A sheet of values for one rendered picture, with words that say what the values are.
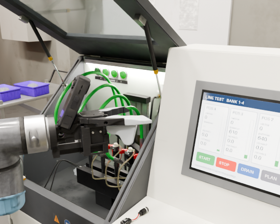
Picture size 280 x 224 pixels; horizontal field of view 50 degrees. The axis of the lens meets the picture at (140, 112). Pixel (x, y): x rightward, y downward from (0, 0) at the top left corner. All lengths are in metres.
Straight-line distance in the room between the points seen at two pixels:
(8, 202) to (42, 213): 0.76
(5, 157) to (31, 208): 0.88
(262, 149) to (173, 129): 0.32
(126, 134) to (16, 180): 0.24
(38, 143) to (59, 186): 1.04
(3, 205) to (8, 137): 0.14
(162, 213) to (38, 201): 0.56
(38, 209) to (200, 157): 0.75
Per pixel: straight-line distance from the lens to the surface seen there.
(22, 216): 1.59
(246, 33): 2.68
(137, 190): 1.17
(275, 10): 2.59
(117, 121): 0.59
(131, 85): 1.52
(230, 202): 1.08
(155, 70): 1.14
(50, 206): 1.34
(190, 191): 1.13
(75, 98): 0.60
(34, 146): 0.61
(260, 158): 1.02
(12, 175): 0.64
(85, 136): 0.61
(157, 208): 1.17
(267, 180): 1.03
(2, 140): 0.60
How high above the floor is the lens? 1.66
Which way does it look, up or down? 18 degrees down
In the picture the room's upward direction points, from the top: straight up
